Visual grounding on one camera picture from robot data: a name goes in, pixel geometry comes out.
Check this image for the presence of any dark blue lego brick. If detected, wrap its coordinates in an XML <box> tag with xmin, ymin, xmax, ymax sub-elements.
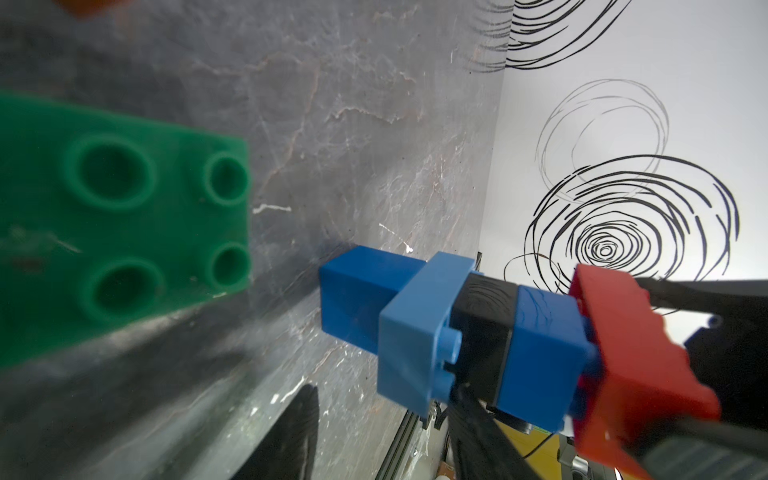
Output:
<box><xmin>319</xmin><ymin>246</ymin><xmax>426</xmax><ymax>355</ymax></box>

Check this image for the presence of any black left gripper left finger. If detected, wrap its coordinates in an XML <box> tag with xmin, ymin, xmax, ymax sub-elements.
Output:
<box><xmin>232</xmin><ymin>384</ymin><xmax>319</xmax><ymax>480</ymax></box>

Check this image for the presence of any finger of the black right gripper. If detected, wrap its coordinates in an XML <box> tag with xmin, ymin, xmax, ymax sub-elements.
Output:
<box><xmin>635</xmin><ymin>278</ymin><xmax>767</xmax><ymax>315</ymax></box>
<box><xmin>629</xmin><ymin>418</ymin><xmax>767</xmax><ymax>479</ymax></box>

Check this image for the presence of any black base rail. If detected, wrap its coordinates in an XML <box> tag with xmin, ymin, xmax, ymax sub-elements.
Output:
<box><xmin>374</xmin><ymin>411</ymin><xmax>433</xmax><ymax>480</ymax></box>

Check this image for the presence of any blue square lego brick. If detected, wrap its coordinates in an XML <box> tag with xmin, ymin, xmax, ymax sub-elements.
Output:
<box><xmin>496</xmin><ymin>286</ymin><xmax>599</xmax><ymax>432</ymax></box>

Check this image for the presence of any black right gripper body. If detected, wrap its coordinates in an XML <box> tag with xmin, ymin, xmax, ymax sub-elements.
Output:
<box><xmin>684</xmin><ymin>303</ymin><xmax>767</xmax><ymax>429</ymax></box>

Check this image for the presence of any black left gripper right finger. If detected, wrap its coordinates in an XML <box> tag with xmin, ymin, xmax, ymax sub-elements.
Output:
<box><xmin>448</xmin><ymin>389</ymin><xmax>540</xmax><ymax>480</ymax></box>

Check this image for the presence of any orange lego brick left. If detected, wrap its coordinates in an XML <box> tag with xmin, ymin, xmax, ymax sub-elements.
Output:
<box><xmin>55</xmin><ymin>0</ymin><xmax>125</xmax><ymax>17</ymax></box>

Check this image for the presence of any black square lego brick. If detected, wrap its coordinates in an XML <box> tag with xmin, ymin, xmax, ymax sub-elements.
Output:
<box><xmin>449</xmin><ymin>273</ymin><xmax>518</xmax><ymax>407</ymax></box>

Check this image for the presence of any red long lego brick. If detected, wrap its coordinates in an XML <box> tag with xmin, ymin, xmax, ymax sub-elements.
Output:
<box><xmin>569</xmin><ymin>265</ymin><xmax>721</xmax><ymax>479</ymax></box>

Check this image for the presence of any green long lego brick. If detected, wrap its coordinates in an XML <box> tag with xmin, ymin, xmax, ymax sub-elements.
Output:
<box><xmin>1</xmin><ymin>91</ymin><xmax>252</xmax><ymax>368</ymax></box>

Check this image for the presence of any light blue long lego brick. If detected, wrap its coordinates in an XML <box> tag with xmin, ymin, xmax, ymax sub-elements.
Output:
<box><xmin>377</xmin><ymin>252</ymin><xmax>475</xmax><ymax>417</ymax></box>

